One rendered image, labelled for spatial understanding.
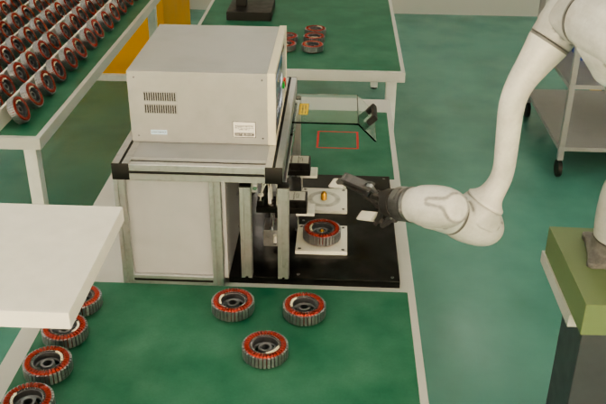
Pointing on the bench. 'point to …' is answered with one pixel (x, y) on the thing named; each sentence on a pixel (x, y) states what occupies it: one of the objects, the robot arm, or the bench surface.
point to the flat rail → (289, 153)
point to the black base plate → (352, 264)
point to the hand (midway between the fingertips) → (348, 199)
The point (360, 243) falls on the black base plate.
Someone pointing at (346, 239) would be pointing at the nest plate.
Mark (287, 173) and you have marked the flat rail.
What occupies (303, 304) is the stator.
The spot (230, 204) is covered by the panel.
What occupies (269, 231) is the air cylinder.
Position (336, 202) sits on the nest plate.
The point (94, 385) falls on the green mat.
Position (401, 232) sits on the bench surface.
